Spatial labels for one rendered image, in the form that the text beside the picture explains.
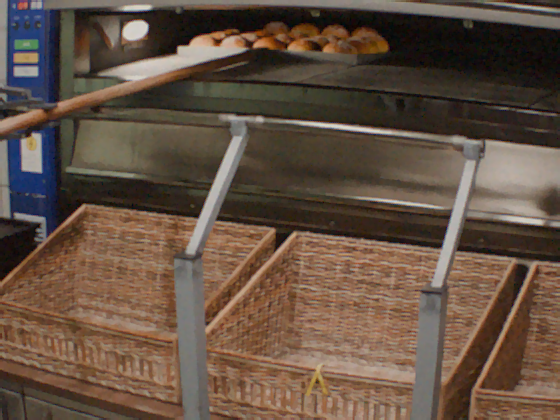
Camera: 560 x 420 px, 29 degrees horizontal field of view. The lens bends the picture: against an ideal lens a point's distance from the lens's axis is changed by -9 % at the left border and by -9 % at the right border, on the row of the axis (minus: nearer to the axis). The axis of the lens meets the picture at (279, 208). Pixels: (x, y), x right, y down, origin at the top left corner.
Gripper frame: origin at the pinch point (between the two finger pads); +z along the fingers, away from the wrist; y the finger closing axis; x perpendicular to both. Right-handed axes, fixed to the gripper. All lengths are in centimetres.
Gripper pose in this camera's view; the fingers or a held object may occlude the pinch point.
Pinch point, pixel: (42, 115)
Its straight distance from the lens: 237.2
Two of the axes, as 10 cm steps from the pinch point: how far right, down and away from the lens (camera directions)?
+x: -4.4, 2.2, -8.7
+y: 0.0, 9.7, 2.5
